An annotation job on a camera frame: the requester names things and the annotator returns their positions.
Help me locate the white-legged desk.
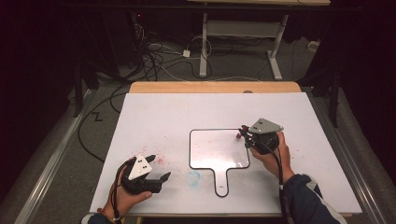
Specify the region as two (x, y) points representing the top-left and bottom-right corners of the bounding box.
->
(186, 0), (332, 81)

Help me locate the white table cover sheet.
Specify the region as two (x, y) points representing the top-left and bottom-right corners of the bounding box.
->
(88, 92), (363, 217)

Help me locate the small black-rimmed whiteboard with handle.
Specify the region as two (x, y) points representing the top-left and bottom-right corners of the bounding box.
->
(189, 128), (251, 198)

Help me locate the long black floor cable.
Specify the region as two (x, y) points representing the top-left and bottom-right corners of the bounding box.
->
(77, 83), (132, 164)

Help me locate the right hand-held gripper black cable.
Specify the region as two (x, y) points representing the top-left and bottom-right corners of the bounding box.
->
(262, 144), (289, 224)

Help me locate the person's right hand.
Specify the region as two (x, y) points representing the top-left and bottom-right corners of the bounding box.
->
(249, 131), (295, 187)

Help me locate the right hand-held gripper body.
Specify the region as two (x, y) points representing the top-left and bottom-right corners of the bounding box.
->
(247, 118), (285, 156)

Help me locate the tangle of floor cables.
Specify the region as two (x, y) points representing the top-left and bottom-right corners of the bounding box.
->
(124, 22), (214, 82)

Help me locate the aluminium frame rail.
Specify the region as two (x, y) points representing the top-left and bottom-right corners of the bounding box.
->
(12, 89), (96, 224)
(306, 88), (389, 224)

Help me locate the hand-held gripper black cable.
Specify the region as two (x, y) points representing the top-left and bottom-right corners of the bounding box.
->
(110, 158), (138, 222)
(262, 144), (289, 224)

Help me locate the dark device with red light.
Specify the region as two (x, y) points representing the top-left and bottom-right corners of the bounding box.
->
(130, 11), (148, 64)

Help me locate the person's left hand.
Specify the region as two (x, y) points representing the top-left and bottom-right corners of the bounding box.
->
(104, 167), (154, 219)

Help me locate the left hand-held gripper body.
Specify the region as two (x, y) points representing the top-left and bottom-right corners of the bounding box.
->
(120, 154), (163, 196)

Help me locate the red bracelet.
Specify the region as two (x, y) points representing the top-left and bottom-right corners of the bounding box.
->
(96, 207), (123, 222)

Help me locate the black stand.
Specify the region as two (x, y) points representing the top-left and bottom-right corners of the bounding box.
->
(72, 52), (101, 119)
(297, 69), (342, 129)

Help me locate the left hand-held gripper black cable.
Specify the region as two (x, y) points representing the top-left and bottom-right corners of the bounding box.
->
(110, 158), (138, 222)

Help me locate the red whiteboard marker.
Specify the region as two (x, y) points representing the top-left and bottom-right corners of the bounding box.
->
(235, 124), (250, 140)

